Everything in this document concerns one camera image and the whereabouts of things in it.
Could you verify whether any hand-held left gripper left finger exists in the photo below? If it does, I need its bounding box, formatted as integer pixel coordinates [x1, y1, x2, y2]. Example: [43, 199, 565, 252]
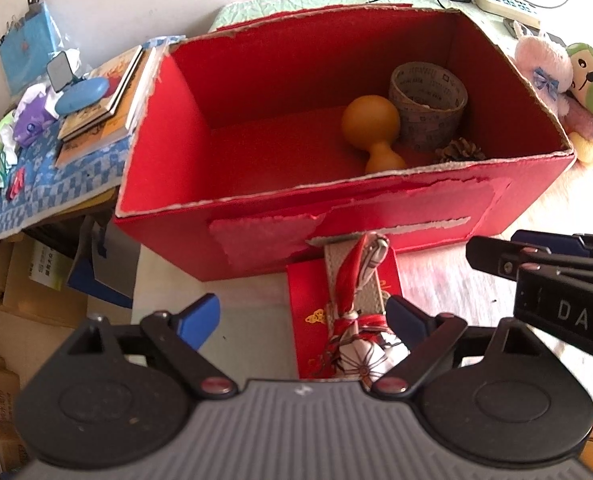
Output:
[69, 294, 240, 401]

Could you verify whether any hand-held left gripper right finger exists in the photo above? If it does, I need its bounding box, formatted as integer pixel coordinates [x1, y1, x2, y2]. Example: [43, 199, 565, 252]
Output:
[371, 295, 557, 399]

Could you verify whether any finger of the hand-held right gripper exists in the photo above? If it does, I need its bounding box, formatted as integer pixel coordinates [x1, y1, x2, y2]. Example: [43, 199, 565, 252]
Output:
[510, 229, 593, 267]
[465, 236, 593, 282]

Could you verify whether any red white tasselled charm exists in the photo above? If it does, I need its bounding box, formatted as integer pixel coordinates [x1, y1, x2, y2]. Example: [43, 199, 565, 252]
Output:
[323, 232, 412, 386]

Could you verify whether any red cardboard box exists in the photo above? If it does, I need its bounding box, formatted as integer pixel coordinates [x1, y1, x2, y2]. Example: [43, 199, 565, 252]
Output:
[114, 2, 577, 283]

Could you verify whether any red gift box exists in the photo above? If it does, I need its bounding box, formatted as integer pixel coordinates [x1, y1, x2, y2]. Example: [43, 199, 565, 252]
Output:
[286, 247, 402, 381]

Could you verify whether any brown pine cone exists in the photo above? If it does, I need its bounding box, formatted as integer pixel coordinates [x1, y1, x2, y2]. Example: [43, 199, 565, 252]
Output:
[433, 137, 487, 164]

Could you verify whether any grey printed tape roll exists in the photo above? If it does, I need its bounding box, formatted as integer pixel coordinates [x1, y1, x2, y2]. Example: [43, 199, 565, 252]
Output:
[389, 62, 469, 152]

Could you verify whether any orange gourd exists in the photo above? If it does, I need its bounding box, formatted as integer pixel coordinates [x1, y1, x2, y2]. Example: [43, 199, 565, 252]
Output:
[340, 96, 407, 175]

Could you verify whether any blue folder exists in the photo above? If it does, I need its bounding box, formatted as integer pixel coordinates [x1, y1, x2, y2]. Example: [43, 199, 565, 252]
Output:
[69, 220, 140, 308]

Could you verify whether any large pink plush toy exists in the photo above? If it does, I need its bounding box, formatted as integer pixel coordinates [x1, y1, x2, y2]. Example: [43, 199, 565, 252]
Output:
[566, 100, 593, 137]

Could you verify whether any white green print box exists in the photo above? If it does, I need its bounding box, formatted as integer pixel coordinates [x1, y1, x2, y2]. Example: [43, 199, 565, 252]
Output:
[29, 239, 80, 292]

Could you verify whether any green plush toy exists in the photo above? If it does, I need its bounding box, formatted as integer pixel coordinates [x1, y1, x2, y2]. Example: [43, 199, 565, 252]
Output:
[563, 35, 593, 143]

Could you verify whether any wooden side table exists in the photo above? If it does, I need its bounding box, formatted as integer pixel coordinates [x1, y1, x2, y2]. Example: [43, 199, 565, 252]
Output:
[26, 195, 120, 232]

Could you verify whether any brown cardboard box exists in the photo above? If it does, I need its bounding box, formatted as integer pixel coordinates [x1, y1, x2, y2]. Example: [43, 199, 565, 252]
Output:
[0, 305, 77, 396]

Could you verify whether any pink plush bunny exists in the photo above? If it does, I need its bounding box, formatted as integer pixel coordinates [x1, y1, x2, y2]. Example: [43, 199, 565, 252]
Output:
[513, 27, 574, 116]

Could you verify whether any blue checkered cloth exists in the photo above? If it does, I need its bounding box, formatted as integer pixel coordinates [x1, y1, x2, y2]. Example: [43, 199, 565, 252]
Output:
[0, 120, 132, 241]

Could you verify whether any black power bank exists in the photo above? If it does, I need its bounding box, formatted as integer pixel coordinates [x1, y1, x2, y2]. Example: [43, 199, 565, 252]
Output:
[503, 17, 567, 47]

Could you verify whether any small red clip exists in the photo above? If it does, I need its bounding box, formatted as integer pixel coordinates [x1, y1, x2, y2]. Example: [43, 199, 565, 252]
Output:
[9, 167, 27, 201]

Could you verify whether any stack of books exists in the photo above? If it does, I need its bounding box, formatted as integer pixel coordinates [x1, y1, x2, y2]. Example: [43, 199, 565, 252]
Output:
[56, 47, 160, 166]

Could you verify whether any white blue power strip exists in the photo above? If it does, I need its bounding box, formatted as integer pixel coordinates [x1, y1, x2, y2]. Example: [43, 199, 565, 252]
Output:
[473, 0, 542, 28]

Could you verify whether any red orange cover book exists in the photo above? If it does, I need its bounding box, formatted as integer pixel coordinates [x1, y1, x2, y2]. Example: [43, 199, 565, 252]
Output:
[59, 45, 144, 143]

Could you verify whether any blue glasses case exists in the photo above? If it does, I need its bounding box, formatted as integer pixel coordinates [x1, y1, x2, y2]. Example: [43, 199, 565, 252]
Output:
[56, 77, 111, 115]

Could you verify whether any purple toy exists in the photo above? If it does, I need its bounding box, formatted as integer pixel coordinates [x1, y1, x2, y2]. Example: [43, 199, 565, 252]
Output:
[14, 95, 60, 148]

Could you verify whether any white crumpled plastic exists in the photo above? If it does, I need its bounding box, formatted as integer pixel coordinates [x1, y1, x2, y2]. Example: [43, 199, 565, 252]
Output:
[16, 82, 52, 116]

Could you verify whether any light blue tissue packet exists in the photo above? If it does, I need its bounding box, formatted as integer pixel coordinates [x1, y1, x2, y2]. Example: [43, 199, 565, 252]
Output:
[146, 35, 187, 54]

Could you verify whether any small standing mirror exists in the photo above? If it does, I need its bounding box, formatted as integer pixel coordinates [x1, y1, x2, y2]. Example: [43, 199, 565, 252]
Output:
[46, 52, 80, 93]

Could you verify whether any light green printed quilt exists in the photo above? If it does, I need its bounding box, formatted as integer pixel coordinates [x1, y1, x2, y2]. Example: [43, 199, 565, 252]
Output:
[211, 0, 542, 36]

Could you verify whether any light blue clipped notebook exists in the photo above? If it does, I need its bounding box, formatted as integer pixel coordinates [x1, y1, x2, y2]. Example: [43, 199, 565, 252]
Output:
[0, 0, 60, 96]

